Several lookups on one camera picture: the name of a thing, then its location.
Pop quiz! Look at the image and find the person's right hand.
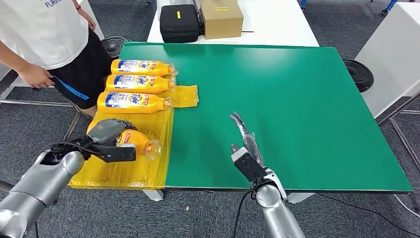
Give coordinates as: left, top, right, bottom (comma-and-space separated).
18, 64, 56, 89

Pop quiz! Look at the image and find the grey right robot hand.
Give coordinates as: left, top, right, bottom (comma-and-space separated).
229, 112, 265, 169

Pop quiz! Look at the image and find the person's left hand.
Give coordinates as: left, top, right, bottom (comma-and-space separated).
77, 4, 97, 32

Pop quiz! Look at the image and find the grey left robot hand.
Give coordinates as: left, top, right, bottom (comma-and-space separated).
87, 118, 137, 147

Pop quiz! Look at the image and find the orange detergent bottle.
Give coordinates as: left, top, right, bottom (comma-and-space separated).
105, 74, 177, 95
86, 119, 162, 162
110, 59, 178, 77
97, 91, 173, 115

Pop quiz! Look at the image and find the grey metal leg table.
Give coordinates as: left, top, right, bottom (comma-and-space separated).
0, 67, 94, 194

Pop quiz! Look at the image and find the black round stool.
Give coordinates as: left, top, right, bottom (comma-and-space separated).
100, 35, 133, 60
342, 59, 375, 94

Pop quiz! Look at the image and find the person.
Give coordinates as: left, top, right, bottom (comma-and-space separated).
0, 0, 114, 111

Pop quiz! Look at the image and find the yellow plastic film sheet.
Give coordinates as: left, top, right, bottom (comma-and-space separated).
69, 84, 200, 191

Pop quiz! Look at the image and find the green topped table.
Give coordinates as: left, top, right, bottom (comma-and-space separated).
118, 42, 414, 204

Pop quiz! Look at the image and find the silver grey device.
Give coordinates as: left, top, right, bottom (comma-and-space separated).
157, 0, 205, 20

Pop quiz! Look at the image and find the black zip case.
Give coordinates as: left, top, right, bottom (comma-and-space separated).
159, 4, 201, 44

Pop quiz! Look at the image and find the brown cardboard box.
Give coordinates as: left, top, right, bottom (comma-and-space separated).
200, 0, 245, 40

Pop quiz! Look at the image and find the blue wheeled cart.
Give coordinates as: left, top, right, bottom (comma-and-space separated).
381, 0, 399, 15

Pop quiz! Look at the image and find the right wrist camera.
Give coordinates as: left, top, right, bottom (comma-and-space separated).
231, 147, 268, 183

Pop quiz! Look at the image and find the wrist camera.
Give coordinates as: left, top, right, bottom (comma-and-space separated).
49, 136, 137, 164
231, 147, 268, 183

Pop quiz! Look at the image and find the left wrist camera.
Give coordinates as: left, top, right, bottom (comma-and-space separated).
49, 136, 137, 164

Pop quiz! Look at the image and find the black right camera cable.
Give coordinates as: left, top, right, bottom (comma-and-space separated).
233, 188, 260, 238

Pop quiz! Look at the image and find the black floor cable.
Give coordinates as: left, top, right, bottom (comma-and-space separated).
319, 194, 420, 228

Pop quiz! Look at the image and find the white floor cable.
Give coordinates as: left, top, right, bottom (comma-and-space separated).
393, 195, 420, 219

